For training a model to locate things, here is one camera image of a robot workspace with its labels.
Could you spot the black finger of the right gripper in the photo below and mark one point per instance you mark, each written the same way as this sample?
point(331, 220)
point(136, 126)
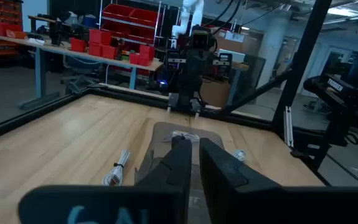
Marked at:
point(172, 100)
point(195, 105)

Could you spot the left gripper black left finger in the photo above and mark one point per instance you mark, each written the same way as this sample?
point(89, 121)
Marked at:
point(175, 168)

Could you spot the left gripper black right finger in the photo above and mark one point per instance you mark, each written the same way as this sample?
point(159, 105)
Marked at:
point(219, 174)

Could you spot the small clear plastic object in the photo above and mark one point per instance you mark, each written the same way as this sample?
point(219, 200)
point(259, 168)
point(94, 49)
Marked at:
point(239, 154)

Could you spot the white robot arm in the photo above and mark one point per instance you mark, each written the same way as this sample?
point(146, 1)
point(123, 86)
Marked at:
point(188, 18)

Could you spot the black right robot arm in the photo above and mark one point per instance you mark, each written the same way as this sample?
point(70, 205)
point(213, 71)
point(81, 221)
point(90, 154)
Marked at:
point(194, 65)

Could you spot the cardboard box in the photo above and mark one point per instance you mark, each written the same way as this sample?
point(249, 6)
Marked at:
point(215, 93)

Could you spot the clear plastic bin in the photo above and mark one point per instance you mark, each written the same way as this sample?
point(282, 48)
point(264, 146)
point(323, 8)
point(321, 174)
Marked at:
point(163, 140)

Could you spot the metal shelf rack red bins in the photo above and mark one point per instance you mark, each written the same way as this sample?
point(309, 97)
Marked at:
point(129, 21)

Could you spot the wooden workbench blue legs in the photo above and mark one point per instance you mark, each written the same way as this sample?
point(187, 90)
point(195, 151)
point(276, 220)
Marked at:
point(73, 54)

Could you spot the black table rim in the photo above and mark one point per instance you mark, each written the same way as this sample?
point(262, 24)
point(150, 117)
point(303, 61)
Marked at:
point(35, 112)

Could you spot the long red storage bin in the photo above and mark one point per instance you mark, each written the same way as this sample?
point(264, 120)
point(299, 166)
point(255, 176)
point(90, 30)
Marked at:
point(1, 28)

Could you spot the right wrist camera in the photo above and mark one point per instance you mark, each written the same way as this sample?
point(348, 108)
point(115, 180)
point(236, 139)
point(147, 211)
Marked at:
point(202, 37)

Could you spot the black diagonal frame brace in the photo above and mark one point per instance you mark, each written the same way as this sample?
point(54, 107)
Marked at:
point(256, 91)

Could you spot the white aluminium bracket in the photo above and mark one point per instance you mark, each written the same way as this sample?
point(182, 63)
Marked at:
point(288, 126)

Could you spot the black frame post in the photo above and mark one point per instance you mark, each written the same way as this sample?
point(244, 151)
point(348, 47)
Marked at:
point(303, 62)

